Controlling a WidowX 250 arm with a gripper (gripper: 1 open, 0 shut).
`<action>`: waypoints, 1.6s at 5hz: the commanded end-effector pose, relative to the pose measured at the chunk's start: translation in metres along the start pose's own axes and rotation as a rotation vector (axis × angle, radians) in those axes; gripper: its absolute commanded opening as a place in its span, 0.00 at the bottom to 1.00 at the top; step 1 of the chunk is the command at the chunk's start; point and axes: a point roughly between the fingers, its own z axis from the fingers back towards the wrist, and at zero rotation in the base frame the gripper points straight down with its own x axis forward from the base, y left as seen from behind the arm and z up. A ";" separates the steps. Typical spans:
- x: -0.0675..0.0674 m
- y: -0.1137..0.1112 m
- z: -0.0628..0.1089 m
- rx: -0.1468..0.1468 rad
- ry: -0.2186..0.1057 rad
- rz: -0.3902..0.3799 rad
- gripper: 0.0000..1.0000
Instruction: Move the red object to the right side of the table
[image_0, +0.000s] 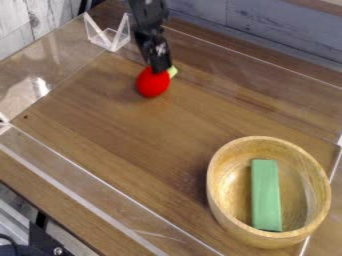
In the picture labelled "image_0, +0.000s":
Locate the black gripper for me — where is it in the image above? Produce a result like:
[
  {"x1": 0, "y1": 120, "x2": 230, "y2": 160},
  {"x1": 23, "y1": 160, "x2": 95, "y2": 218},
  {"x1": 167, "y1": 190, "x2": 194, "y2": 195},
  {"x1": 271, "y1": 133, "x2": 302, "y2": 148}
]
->
[{"x1": 129, "y1": 0, "x2": 173, "y2": 74}]

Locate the wooden bowl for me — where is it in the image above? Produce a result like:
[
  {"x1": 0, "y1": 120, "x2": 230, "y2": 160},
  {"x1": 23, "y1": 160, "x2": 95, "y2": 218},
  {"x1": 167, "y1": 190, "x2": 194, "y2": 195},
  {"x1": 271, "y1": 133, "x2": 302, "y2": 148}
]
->
[{"x1": 206, "y1": 136, "x2": 332, "y2": 249}]

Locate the clear acrylic back wall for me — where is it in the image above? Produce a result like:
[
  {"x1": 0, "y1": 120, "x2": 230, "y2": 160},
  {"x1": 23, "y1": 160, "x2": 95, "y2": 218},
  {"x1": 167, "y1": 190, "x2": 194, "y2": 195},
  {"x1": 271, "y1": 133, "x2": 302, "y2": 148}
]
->
[{"x1": 166, "y1": 28, "x2": 342, "y2": 144}]

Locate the clear acrylic corner bracket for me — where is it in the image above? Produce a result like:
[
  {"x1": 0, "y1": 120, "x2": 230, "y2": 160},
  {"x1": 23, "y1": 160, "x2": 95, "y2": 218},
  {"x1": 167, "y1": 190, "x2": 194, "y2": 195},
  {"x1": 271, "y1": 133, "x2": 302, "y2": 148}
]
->
[{"x1": 83, "y1": 13, "x2": 131, "y2": 52}]

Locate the clear acrylic left wall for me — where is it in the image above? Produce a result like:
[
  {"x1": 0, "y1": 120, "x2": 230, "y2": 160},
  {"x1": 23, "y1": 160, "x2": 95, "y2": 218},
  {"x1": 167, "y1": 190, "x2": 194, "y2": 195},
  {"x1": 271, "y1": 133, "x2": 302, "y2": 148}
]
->
[{"x1": 0, "y1": 16, "x2": 104, "y2": 123}]

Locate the green rectangular block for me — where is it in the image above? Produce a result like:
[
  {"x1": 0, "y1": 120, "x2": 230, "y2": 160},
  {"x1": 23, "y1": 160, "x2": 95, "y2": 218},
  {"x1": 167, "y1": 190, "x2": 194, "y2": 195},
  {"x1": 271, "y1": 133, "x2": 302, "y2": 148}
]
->
[{"x1": 251, "y1": 159, "x2": 282, "y2": 232}]

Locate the clear acrylic front wall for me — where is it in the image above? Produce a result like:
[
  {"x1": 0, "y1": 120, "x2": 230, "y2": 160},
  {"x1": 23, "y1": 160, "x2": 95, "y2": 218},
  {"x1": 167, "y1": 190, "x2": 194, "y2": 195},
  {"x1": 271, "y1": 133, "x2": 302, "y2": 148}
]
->
[{"x1": 0, "y1": 124, "x2": 223, "y2": 256}]

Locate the black clamp with cable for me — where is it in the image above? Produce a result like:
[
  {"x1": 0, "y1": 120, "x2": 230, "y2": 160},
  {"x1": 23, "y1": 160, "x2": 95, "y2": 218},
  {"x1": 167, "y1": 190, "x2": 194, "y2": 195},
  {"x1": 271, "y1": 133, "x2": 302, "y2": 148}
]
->
[{"x1": 0, "y1": 223, "x2": 75, "y2": 256}]

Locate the clear acrylic wall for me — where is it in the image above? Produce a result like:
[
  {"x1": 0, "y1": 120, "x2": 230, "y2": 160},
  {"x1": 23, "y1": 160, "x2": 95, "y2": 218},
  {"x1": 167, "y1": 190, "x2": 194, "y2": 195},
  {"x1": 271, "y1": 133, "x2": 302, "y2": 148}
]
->
[
  {"x1": 0, "y1": 16, "x2": 104, "y2": 123},
  {"x1": 0, "y1": 124, "x2": 223, "y2": 256},
  {"x1": 166, "y1": 28, "x2": 342, "y2": 144}
]

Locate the red plush tomato toy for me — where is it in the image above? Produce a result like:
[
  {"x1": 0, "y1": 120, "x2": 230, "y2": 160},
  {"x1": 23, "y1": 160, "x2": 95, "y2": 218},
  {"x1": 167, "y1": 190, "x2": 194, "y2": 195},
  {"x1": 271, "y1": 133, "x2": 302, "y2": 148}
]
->
[{"x1": 137, "y1": 66, "x2": 178, "y2": 97}]

